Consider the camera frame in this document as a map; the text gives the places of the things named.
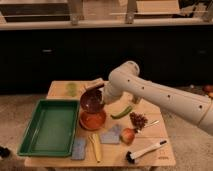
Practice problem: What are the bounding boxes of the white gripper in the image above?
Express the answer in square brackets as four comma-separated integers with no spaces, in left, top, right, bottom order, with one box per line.
[102,83,123,104]

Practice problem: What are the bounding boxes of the dark brown bowl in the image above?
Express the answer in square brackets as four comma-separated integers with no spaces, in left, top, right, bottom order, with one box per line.
[80,89,104,113]

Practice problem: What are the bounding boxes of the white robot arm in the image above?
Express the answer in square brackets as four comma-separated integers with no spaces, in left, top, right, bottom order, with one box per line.
[102,61,213,136]

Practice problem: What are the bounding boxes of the black white board eraser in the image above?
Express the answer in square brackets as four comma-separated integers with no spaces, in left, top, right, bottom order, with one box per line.
[84,78,104,91]

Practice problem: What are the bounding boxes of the green chili pepper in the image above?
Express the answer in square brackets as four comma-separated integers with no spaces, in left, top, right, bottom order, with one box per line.
[110,105,133,119]

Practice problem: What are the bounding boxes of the orange bowl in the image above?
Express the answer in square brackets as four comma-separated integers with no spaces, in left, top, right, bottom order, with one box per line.
[79,110,106,131]

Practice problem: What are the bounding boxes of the light green leaf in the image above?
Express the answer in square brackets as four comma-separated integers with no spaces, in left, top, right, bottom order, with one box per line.
[66,82,77,97]

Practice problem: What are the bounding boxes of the bunch of red grapes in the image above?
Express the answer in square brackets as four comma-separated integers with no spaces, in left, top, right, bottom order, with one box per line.
[130,112,148,130]

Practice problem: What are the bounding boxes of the grey triangular cloth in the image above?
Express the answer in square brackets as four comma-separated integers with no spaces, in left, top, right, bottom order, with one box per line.
[100,124,122,144]

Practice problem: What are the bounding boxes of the red yellow apple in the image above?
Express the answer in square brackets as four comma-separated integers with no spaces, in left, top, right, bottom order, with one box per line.
[120,128,135,145]

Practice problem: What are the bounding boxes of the yellow banana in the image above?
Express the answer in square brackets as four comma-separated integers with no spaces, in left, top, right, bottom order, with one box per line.
[89,134,102,162]

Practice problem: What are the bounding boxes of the wooden table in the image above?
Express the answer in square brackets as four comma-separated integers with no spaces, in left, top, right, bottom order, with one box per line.
[23,80,177,168]

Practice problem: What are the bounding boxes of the metal spoon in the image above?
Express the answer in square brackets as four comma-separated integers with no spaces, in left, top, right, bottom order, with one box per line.
[134,120,160,133]

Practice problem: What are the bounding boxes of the blue grey sponge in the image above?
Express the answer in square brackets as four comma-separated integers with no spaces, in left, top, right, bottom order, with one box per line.
[71,137,86,160]

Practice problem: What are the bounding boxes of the white black brush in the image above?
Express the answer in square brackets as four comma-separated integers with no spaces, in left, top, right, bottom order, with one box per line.
[126,140,167,164]

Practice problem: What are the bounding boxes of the green plastic tray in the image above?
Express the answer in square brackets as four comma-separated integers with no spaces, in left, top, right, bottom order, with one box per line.
[17,99,79,157]

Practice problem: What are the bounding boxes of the black object on floor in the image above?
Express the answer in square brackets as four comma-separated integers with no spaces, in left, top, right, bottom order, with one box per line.
[0,146,10,158]

